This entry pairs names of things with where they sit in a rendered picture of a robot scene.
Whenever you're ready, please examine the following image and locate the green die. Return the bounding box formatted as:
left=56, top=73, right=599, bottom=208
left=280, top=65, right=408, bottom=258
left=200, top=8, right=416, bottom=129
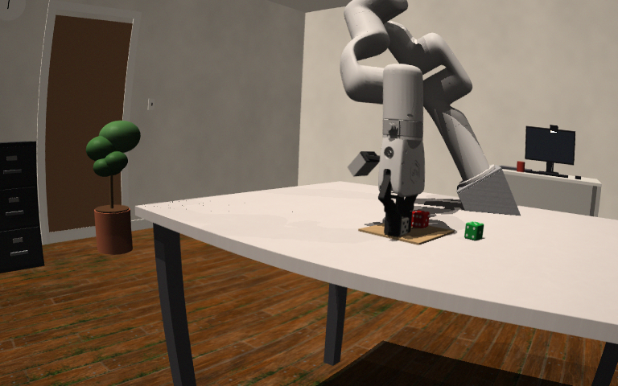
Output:
left=464, top=221, right=484, bottom=240

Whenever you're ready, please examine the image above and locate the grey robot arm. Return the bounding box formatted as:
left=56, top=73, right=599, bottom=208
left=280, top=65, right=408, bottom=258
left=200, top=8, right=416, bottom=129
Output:
left=340, top=0, right=496, bottom=187

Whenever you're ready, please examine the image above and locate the red die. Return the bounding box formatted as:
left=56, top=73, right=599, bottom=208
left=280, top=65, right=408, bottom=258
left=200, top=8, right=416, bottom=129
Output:
left=411, top=210, right=430, bottom=228

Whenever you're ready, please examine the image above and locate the tan mat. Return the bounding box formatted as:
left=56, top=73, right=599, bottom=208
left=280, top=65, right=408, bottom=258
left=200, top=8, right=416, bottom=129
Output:
left=358, top=224, right=455, bottom=245

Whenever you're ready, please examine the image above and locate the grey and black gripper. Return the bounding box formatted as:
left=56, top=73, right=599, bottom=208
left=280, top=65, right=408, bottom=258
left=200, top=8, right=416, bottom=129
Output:
left=378, top=134, right=425, bottom=236

